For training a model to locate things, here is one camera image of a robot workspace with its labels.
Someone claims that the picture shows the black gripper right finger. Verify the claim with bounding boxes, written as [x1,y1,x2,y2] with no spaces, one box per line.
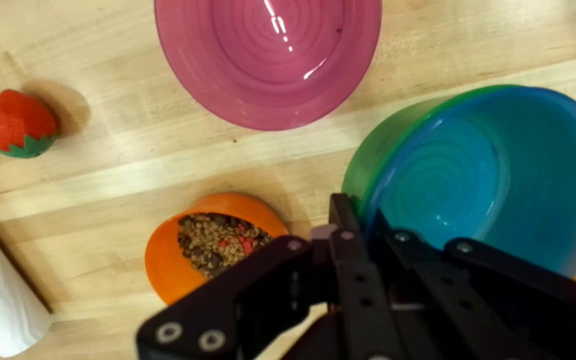
[444,239,576,360]

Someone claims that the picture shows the orange plastic bowl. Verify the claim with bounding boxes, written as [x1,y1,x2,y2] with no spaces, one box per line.
[145,192,288,305]

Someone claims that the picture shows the green plastic bowl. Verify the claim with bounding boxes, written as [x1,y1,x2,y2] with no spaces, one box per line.
[343,84,576,278]

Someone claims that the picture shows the grain mix contents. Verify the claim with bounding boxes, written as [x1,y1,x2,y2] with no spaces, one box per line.
[179,212,270,278]

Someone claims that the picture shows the pink plastic bowl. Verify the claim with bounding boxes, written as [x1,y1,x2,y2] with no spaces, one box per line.
[154,0,383,130]

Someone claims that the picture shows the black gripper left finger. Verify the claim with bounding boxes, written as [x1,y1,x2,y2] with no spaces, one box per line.
[137,236,312,360]

